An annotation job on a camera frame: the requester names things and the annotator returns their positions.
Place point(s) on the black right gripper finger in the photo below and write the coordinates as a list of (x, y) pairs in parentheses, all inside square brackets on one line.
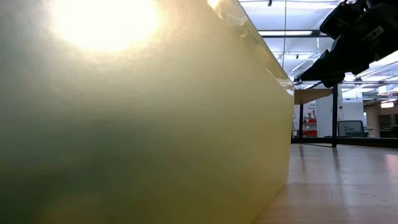
[(326, 67), (333, 84)]

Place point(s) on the yellow translucent plastic bin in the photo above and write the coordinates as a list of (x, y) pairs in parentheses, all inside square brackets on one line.
[(140, 124)]

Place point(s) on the wooden shelf riser black legs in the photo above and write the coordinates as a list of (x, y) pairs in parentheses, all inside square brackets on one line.
[(311, 95)]

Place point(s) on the dark computer monitor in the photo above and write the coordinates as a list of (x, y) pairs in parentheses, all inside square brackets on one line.
[(351, 129)]

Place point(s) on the red cabinet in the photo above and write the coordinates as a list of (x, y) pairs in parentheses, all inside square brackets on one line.
[(310, 133)]

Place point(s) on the glowing ceiling lamp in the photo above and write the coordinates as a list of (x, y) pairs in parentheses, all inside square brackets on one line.
[(387, 104)]

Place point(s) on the ceiling light panel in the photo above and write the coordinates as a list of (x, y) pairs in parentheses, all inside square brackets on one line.
[(280, 33)]

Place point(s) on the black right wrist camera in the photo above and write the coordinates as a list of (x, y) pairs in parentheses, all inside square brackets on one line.
[(342, 18)]

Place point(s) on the black aluminium table frame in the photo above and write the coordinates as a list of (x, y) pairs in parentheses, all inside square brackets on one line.
[(367, 142)]

